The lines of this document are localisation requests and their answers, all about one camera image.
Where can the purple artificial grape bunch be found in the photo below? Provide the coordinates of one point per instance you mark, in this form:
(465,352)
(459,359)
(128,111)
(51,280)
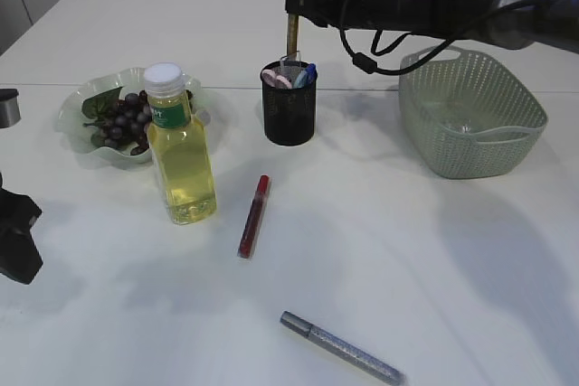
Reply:
(122,122)

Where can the blue handled scissors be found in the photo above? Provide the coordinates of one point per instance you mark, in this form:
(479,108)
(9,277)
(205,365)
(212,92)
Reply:
(306,76)

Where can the clear plastic ruler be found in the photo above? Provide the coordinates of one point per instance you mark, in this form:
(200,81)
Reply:
(290,63)

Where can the yellow tea bottle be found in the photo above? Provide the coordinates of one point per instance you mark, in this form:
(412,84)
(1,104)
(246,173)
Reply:
(179,148)

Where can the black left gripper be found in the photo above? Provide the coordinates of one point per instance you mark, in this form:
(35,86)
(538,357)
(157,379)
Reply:
(20,258)

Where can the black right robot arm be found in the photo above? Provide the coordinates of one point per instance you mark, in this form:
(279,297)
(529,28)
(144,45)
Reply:
(508,24)

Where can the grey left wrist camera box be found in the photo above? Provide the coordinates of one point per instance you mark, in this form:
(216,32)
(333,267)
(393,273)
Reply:
(9,109)

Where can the black mesh pen holder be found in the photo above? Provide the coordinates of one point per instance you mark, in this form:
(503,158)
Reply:
(288,114)

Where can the pink handled scissors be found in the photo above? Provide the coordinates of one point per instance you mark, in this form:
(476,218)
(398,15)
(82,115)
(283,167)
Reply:
(275,80)

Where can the red glitter pen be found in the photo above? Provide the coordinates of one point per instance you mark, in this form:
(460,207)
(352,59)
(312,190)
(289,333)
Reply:
(253,221)

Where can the light green wavy plate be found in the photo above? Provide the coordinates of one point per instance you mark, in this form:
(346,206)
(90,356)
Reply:
(70,120)

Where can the clear plastic sheet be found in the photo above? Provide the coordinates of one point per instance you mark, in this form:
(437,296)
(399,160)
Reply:
(460,125)

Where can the green woven plastic basket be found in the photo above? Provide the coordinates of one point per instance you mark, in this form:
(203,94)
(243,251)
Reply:
(469,116)

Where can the silver glitter pen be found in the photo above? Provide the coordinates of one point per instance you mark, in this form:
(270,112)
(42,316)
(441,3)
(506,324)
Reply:
(342,349)

